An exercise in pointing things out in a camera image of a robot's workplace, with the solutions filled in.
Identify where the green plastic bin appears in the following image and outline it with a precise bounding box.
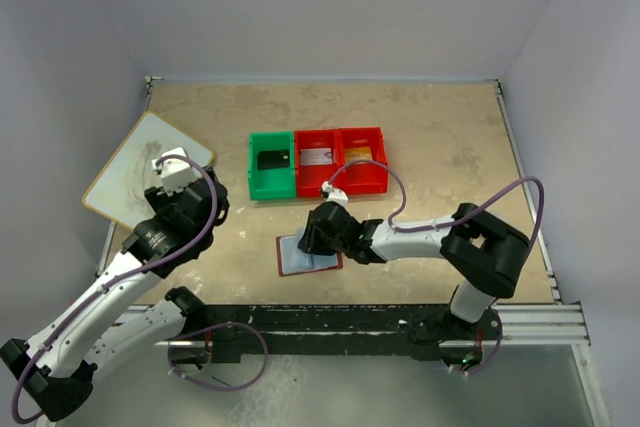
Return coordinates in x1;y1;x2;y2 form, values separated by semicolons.
247;131;296;201

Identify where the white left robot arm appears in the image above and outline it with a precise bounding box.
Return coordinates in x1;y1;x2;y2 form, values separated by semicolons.
1;159;229;425

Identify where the red leather card holder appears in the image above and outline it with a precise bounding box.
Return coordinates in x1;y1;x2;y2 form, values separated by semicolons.
276;229;343;277

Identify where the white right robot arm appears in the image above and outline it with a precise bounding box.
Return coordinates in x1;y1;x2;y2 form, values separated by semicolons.
298;201;531;338

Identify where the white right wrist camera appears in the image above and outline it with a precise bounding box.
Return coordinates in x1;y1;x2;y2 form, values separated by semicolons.
321;181;349;207

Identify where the yellow-framed whiteboard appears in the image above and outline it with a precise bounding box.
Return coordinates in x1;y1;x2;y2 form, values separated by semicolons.
83;112;214;230

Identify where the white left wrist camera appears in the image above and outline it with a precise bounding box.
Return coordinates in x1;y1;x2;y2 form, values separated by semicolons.
151;147;199;196

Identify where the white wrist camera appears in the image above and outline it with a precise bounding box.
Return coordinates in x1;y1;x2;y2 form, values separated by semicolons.
151;147;199;196
321;181;349;207

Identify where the middle red plastic bin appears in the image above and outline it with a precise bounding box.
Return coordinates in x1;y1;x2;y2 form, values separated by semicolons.
294;129;345;198

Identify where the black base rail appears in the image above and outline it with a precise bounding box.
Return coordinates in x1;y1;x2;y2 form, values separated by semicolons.
145;302;506;364

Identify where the outer red plastic bin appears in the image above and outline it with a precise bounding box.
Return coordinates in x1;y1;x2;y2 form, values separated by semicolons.
337;127;389;195

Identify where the orange card in red bin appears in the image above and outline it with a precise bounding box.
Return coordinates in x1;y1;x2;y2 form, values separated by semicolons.
344;146;373;163

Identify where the aluminium table frame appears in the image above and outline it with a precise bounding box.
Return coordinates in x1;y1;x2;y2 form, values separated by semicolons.
34;77;612;427

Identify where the red plastic bin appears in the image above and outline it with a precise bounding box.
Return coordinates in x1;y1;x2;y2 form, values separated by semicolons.
294;129;345;198
337;127;389;195

